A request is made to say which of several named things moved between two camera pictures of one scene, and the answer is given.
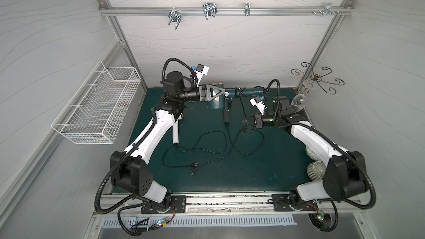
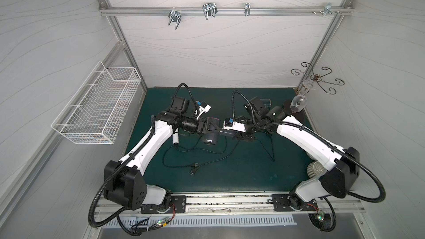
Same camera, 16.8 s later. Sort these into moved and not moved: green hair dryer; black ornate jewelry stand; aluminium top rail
Moved: green hair dryer
Not moved: black ornate jewelry stand; aluminium top rail
